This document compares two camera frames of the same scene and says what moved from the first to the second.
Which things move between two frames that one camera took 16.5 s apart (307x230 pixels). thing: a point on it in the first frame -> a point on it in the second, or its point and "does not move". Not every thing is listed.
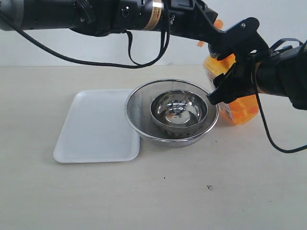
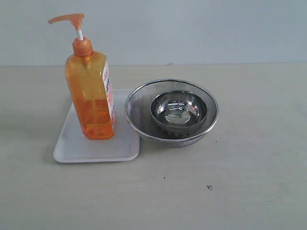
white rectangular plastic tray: (96, 129) does not move
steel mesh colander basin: (171, 113) does not move
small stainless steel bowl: (179, 109) does not move
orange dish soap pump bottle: (242, 110) -> (89, 81)
